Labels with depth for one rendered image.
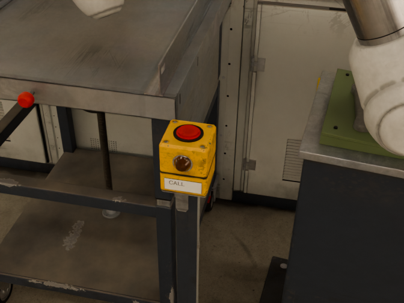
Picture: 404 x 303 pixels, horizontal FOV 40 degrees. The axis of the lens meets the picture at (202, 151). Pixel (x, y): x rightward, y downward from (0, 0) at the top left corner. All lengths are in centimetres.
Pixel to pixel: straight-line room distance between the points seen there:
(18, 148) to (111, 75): 115
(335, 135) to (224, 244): 91
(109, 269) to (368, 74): 102
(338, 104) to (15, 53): 73
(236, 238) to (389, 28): 123
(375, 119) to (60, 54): 72
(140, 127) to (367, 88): 122
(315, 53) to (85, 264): 93
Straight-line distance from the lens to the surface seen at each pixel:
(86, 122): 210
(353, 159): 115
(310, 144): 117
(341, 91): 131
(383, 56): 92
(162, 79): 111
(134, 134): 205
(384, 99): 91
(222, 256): 193
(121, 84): 116
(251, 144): 194
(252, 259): 193
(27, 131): 222
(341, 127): 118
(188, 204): 98
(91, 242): 176
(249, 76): 183
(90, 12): 120
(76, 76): 120
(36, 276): 170
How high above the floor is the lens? 141
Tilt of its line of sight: 36 degrees down
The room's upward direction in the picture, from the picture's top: 1 degrees clockwise
